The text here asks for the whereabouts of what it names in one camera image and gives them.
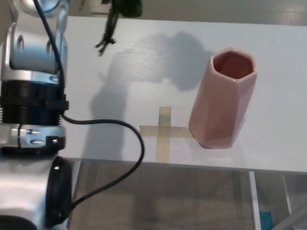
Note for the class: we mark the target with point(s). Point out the pink artificial rose bouquet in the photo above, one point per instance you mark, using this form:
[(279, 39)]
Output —
[(109, 26)]

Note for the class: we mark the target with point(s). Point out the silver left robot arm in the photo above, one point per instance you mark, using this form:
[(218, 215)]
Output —
[(26, 107)]

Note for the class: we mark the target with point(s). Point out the pink faceted ceramic vase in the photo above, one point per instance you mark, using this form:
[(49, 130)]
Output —
[(216, 107)]

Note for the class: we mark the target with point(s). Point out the long beige tape strip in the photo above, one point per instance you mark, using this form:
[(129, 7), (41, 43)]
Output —
[(163, 148)]

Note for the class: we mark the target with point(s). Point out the black band on stems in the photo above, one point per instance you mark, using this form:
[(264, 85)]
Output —
[(110, 40)]

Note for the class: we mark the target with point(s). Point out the white metal table leg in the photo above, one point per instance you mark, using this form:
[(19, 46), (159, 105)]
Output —
[(254, 198), (288, 194), (75, 182)]

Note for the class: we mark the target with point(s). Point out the teal floor tape patch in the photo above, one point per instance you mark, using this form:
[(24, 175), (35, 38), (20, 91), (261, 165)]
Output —
[(266, 220)]

